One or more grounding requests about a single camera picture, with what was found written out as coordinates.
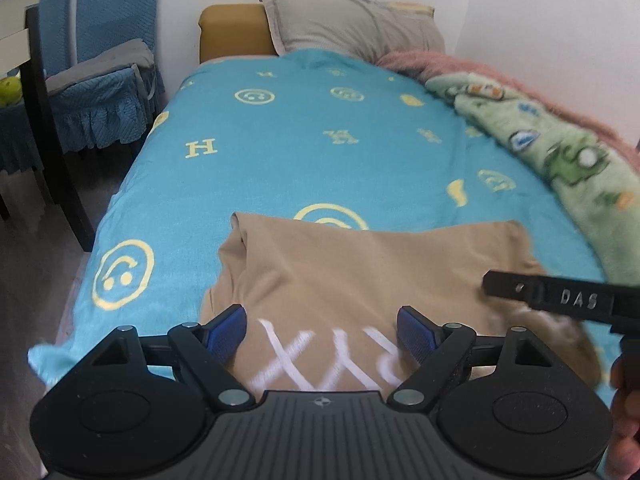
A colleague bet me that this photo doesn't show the tan t-shirt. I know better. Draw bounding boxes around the tan t-shirt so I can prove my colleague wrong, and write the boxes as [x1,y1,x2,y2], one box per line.
[200,214,601,394]

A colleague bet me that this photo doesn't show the person's right hand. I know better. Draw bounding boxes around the person's right hand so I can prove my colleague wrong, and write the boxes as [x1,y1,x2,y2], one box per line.
[605,356,640,480]

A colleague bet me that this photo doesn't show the green cartoon fleece blanket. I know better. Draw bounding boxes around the green cartoon fleece blanket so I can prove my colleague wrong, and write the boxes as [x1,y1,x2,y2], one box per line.
[425,72,639,286]

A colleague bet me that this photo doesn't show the pink fuzzy blanket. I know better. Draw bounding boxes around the pink fuzzy blanket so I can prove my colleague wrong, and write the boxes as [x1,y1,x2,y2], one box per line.
[376,50,640,172]

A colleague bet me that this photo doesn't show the blue patterned bed sheet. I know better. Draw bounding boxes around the blue patterned bed sheet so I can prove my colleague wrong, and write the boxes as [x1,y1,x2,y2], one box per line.
[28,50,602,385]

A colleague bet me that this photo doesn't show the green plush toy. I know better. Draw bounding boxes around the green plush toy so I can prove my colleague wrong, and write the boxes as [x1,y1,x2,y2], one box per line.
[0,76,23,108]

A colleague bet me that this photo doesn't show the grey cloth on chair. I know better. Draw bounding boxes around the grey cloth on chair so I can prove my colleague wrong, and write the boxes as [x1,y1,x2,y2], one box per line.
[46,38,155,96]

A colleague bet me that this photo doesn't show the mustard yellow headboard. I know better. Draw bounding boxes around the mustard yellow headboard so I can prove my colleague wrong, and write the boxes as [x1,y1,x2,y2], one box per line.
[198,3,277,63]

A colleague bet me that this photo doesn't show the white table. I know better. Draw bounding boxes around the white table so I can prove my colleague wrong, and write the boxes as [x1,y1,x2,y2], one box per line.
[0,0,82,76]

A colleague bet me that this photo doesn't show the grey pillow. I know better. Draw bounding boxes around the grey pillow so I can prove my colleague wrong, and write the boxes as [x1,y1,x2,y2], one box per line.
[260,0,445,63]

